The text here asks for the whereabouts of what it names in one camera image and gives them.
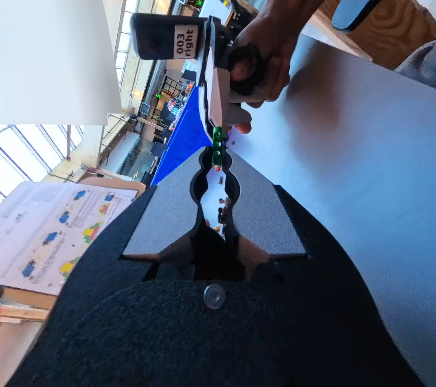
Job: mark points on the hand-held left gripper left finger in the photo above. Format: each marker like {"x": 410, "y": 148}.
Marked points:
{"x": 160, "y": 216}

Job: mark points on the printed instruction sheet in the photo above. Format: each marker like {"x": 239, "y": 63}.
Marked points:
{"x": 51, "y": 233}

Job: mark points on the wooden pillar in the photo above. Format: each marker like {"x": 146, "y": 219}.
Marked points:
{"x": 391, "y": 29}

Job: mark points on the green lego beam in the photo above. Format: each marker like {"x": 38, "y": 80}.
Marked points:
{"x": 217, "y": 148}

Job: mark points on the person's right hand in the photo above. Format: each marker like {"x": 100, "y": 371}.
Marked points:
{"x": 276, "y": 60}

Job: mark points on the scattered loose lego pieces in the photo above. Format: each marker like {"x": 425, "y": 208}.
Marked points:
{"x": 221, "y": 212}

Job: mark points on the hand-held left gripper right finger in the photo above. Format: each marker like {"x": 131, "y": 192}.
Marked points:
{"x": 265, "y": 216}

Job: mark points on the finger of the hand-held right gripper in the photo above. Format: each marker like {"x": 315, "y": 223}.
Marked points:
{"x": 219, "y": 94}
{"x": 201, "y": 87}

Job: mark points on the blue plastic bin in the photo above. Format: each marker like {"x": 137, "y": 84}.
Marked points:
{"x": 184, "y": 142}

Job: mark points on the person's grey trousers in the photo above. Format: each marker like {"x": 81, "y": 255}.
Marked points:
{"x": 419, "y": 60}

